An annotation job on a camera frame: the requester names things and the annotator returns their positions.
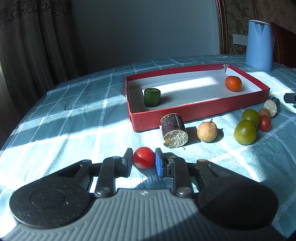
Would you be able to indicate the red cardboard tray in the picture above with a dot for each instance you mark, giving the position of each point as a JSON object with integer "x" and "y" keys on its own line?
{"x": 193, "y": 92}

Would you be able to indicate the large purple sugarcane piece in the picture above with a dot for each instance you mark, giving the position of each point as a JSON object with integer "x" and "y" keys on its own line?
{"x": 173, "y": 130}

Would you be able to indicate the large tan longan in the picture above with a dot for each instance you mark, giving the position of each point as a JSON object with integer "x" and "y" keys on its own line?
{"x": 207, "y": 131}

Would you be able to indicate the blue electric kettle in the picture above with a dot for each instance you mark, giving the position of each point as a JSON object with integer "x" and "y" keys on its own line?
{"x": 259, "y": 51}

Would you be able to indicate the large green tomato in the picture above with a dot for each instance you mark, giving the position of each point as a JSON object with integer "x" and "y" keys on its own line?
{"x": 245, "y": 132}

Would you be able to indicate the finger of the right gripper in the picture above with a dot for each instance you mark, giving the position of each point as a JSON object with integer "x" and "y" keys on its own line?
{"x": 290, "y": 98}

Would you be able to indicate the dark wooden chair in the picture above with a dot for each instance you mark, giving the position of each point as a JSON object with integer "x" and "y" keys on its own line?
{"x": 284, "y": 46}

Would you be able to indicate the orange tangerine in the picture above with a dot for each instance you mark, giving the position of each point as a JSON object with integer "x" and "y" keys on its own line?
{"x": 233, "y": 83}

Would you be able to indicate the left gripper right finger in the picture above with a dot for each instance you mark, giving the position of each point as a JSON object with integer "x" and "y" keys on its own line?
{"x": 172, "y": 166}

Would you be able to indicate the cherry tomato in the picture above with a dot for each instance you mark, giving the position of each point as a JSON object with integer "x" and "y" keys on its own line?
{"x": 265, "y": 123}
{"x": 144, "y": 158}

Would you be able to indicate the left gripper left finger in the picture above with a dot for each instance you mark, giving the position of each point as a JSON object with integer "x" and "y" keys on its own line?
{"x": 110, "y": 169}

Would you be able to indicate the green cucumber piece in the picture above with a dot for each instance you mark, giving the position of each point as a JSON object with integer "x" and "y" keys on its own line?
{"x": 152, "y": 97}

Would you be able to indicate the small green tomato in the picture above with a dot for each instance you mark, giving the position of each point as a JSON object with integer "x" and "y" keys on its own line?
{"x": 251, "y": 115}

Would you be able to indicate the dark wooden door frame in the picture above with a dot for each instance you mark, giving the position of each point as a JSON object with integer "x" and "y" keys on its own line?
{"x": 233, "y": 17}

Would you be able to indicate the white wall switch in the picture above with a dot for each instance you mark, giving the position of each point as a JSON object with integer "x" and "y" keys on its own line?
{"x": 239, "y": 39}

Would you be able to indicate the teal plaid tablecloth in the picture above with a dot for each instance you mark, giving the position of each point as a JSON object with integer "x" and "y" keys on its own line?
{"x": 87, "y": 118}

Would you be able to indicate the small brown longan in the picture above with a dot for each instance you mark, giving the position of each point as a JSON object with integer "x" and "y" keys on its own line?
{"x": 264, "y": 111}

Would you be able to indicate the small dark sugarcane piece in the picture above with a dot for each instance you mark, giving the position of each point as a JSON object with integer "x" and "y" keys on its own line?
{"x": 272, "y": 105}

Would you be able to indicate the grey patterned curtain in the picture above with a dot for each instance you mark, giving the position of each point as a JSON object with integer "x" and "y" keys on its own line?
{"x": 40, "y": 48}

